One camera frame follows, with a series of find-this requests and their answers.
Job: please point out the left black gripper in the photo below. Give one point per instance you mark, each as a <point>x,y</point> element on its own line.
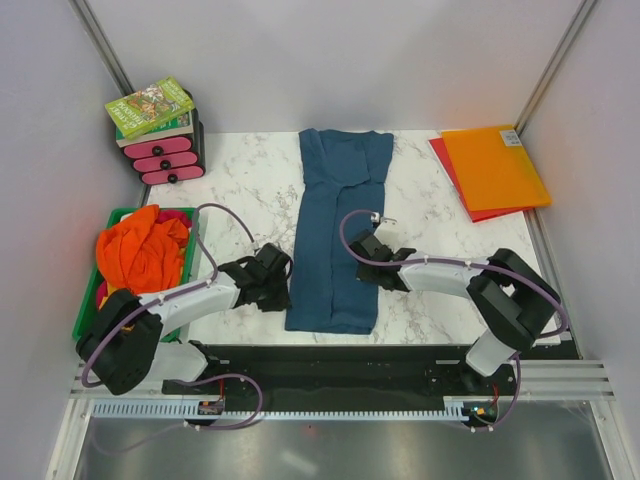
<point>282,300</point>

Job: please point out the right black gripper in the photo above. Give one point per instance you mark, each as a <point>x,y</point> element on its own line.
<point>363,274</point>

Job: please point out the blue polo shirt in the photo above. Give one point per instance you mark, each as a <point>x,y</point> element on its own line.
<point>344,176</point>

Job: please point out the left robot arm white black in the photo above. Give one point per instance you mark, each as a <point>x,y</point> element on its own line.
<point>124,346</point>

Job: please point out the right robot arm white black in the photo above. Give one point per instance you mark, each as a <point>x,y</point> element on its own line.
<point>514,302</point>

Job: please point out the red plastic folder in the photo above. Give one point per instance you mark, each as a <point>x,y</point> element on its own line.
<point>439,147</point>

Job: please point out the orange shirt in bin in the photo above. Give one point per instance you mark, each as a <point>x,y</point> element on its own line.
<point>146,251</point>

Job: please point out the orange plastic folder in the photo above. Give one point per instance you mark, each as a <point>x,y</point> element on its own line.
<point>494,169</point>

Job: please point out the black pink drawer organizer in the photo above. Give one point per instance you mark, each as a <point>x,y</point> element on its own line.
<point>170,160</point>

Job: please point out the yellow shirt in bin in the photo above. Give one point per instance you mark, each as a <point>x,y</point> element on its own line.
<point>104,291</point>

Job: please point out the dark green book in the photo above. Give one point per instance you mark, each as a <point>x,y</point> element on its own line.
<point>179,126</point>

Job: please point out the light green book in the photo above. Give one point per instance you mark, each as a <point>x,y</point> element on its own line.
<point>144,110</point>

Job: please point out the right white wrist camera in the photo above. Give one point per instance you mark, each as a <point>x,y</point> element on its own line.
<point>382,224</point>

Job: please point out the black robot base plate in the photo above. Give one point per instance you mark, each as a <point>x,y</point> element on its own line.
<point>348,377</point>

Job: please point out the grey slotted cable duct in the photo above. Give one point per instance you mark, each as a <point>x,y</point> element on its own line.
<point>196,409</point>

